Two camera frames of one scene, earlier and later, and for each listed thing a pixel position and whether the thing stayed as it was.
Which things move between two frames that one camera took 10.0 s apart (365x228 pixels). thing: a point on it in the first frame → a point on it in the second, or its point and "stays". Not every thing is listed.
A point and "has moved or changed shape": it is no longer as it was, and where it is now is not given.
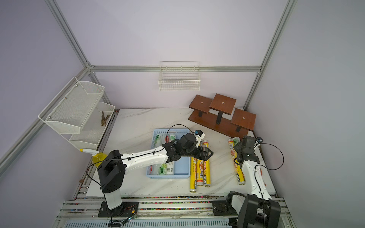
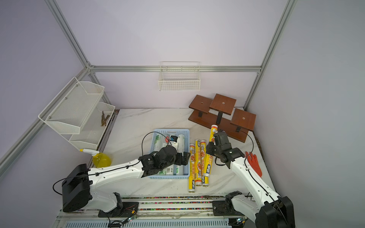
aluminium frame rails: (90, 68) stays
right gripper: (238, 146) → (209, 148)
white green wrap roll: (156, 168) stays
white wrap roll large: (236, 140) has moved or changed shape
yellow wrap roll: (239, 175) → (209, 159)
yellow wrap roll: (193, 175) stays
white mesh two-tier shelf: (76, 113) stays
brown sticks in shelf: (103, 120) stays
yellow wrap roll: (200, 170) stays
